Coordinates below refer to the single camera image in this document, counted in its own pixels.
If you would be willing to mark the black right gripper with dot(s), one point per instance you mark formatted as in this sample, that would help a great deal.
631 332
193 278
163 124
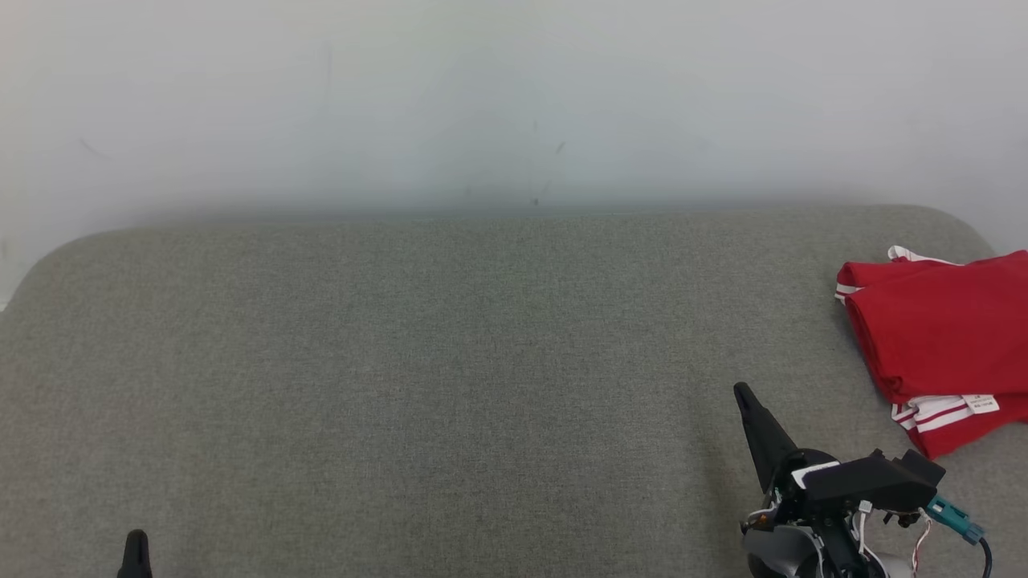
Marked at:
843 486

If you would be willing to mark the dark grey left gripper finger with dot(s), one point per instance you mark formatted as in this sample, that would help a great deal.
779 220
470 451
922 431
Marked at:
136 558

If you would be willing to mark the red basketball jersey white sleeves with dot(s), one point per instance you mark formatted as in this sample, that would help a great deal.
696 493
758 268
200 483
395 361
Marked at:
948 337

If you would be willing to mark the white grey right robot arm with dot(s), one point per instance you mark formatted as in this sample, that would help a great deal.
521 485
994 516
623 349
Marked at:
783 554

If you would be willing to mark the grey fabric sofa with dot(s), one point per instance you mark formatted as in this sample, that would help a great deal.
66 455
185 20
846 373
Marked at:
401 385

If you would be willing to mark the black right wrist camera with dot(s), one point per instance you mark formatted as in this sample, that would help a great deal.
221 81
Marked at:
923 474

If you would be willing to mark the teal right camera connector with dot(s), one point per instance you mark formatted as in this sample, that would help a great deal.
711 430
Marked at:
956 520

